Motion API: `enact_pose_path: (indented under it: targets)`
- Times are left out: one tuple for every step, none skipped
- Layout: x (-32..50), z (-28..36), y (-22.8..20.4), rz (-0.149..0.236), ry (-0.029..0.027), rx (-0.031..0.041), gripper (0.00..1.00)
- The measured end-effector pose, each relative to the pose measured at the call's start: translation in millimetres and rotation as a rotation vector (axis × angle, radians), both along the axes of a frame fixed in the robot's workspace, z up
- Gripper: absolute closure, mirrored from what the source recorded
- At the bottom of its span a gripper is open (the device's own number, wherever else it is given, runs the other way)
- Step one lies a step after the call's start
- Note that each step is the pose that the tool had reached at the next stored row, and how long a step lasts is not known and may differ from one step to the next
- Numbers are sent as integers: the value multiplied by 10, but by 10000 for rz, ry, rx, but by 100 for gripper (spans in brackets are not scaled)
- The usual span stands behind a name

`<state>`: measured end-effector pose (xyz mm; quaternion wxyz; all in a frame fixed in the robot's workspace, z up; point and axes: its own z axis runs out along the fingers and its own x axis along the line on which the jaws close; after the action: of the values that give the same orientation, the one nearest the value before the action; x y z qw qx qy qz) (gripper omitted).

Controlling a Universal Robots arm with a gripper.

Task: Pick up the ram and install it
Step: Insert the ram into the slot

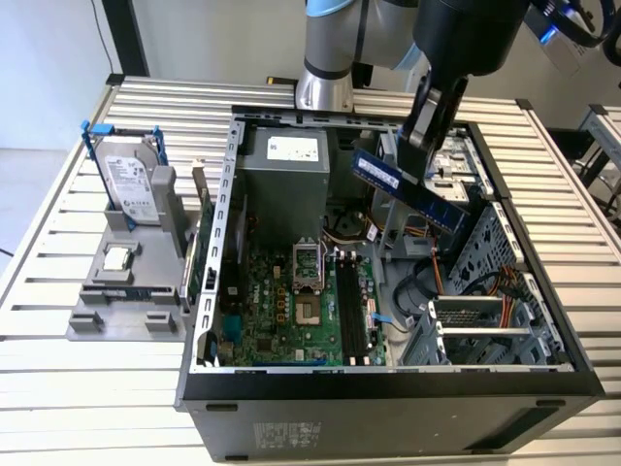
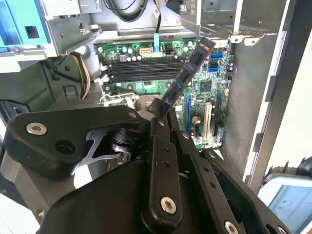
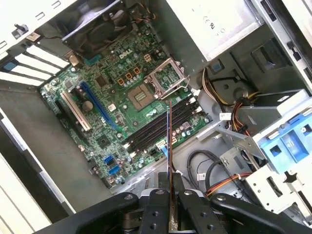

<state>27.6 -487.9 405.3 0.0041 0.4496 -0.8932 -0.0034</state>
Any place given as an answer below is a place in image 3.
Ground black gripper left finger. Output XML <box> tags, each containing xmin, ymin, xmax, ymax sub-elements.
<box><xmin>36</xmin><ymin>172</ymin><xmax>171</xmax><ymax>234</ymax></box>

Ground green RAM stick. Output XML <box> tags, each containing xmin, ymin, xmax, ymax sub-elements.
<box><xmin>166</xmin><ymin>100</ymin><xmax>179</xmax><ymax>232</ymax></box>

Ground silver drive bay bracket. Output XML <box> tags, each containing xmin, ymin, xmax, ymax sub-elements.
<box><xmin>216</xmin><ymin>89</ymin><xmax>312</xmax><ymax>216</ymax></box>

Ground black expansion slot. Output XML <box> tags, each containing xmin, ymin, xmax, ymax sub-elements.
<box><xmin>54</xmin><ymin>99</ymin><xmax>82</xmax><ymax>137</ymax></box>

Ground red yellow drive wires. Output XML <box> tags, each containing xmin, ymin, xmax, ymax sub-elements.
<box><xmin>229</xmin><ymin>96</ymin><xmax>259</xmax><ymax>137</ymax></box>

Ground thin orange wires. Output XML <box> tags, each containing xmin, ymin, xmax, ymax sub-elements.
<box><xmin>206</xmin><ymin>172</ymin><xmax>253</xmax><ymax>198</ymax></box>

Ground yellow white power wires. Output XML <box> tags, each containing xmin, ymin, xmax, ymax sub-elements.
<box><xmin>201</xmin><ymin>67</ymin><xmax>259</xmax><ymax>105</ymax></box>

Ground black plastic bay catch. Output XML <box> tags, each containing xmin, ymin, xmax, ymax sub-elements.
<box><xmin>251</xmin><ymin>39</ymin><xmax>293</xmax><ymax>74</ymax></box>

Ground black case fan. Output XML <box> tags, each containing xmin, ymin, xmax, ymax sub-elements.
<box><xmin>62</xmin><ymin>0</ymin><xmax>137</xmax><ymax>59</ymax></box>

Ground black data cables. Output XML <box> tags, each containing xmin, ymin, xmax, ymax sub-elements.
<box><xmin>187</xmin><ymin>150</ymin><xmax>234</xmax><ymax>193</ymax></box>

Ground CPU socket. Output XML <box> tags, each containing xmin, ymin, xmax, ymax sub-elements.
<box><xmin>128</xmin><ymin>84</ymin><xmax>153</xmax><ymax>110</ymax></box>

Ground blue plastic bay latch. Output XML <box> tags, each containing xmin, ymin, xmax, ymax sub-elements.
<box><xmin>259</xmin><ymin>111</ymin><xmax>312</xmax><ymax>171</ymax></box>

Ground metal socket cover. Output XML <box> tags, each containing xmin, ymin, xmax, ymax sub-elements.
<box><xmin>145</xmin><ymin>58</ymin><xmax>191</xmax><ymax>99</ymax></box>

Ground green motherboard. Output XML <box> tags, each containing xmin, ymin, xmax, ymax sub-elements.
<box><xmin>39</xmin><ymin>23</ymin><xmax>213</xmax><ymax>190</ymax></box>

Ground white expansion slot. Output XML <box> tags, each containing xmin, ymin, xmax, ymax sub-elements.
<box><xmin>59</xmin><ymin>91</ymin><xmax>93</xmax><ymax>132</ymax></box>

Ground coloured fan wire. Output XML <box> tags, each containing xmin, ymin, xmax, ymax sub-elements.
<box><xmin>131</xmin><ymin>6</ymin><xmax>156</xmax><ymax>25</ymax></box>

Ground silver power supply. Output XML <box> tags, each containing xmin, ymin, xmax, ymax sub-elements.
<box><xmin>156</xmin><ymin>0</ymin><xmax>265</xmax><ymax>61</ymax></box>

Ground blue expansion slot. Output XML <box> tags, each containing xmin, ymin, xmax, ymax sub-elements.
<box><xmin>79</xmin><ymin>81</ymin><xmax>118</xmax><ymax>129</ymax></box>

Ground wire locking lever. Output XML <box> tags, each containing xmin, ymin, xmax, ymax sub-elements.
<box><xmin>165</xmin><ymin>75</ymin><xmax>191</xmax><ymax>101</ymax></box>

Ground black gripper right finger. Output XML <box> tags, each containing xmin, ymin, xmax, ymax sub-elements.
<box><xmin>174</xmin><ymin>172</ymin><xmax>312</xmax><ymax>234</ymax></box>

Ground blue cable pull tab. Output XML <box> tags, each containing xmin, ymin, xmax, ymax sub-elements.
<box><xmin>156</xmin><ymin>142</ymin><xmax>171</xmax><ymax>159</ymax></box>

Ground black PC case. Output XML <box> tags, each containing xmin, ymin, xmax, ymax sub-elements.
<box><xmin>0</xmin><ymin>0</ymin><xmax>312</xmax><ymax>234</ymax></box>

